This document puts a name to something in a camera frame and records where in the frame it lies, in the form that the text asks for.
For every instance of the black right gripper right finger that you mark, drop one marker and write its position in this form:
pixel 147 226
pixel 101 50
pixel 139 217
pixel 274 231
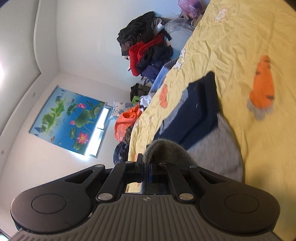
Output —
pixel 226 204

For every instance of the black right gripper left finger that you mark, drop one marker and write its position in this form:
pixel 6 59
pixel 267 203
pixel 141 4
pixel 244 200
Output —
pixel 67 202

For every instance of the grey and navy knit sweater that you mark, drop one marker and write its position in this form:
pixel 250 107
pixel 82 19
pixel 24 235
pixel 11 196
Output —
pixel 196 134

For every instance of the pile of dark and red clothes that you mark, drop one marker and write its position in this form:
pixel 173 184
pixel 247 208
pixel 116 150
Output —
pixel 143 44

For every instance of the dark floral garment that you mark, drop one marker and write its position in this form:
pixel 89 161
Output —
pixel 120 153

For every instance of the lotus painting window blind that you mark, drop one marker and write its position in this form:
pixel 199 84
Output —
pixel 68 120

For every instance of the orange plastic bag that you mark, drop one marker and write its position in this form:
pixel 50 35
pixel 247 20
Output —
pixel 125 120

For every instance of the yellow patterned bed quilt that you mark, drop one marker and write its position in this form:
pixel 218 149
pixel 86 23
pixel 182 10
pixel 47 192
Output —
pixel 230 40

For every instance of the clear plastic bag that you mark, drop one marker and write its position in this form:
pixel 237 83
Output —
pixel 179 30

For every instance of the pink plastic bag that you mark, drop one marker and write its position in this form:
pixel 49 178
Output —
pixel 191 8

